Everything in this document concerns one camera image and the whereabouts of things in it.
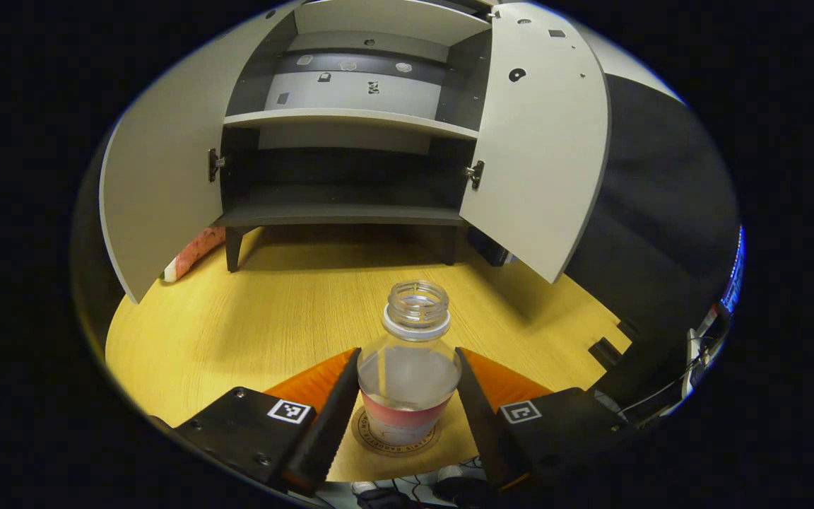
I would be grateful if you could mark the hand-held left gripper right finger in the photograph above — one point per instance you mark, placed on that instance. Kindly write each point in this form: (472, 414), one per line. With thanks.
(481, 424)

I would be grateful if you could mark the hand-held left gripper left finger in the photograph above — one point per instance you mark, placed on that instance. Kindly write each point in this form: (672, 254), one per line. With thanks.
(326, 424)

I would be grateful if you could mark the round brown coaster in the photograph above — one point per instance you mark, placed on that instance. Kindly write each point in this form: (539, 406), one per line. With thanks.
(368, 442)

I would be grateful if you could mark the clear plastic bottle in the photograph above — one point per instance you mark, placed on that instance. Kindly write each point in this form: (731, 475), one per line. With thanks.
(410, 375)

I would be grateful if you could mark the grey cabinet door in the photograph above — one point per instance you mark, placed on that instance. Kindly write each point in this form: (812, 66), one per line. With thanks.
(541, 155)
(167, 162)

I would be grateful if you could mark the grey cabinet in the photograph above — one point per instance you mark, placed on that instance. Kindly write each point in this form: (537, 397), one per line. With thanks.
(350, 184)

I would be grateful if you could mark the metal door hinge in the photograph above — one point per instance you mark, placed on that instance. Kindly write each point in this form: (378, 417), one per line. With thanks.
(476, 174)
(214, 165)

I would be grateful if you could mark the white cabinet shelf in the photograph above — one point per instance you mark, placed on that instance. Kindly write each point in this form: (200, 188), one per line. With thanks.
(350, 120)

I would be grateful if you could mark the black backdrop cloth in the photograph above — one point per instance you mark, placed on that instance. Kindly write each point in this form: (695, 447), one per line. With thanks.
(89, 247)
(661, 212)

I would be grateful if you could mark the blue lit screen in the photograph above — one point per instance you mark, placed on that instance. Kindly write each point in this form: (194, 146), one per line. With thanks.
(734, 272)

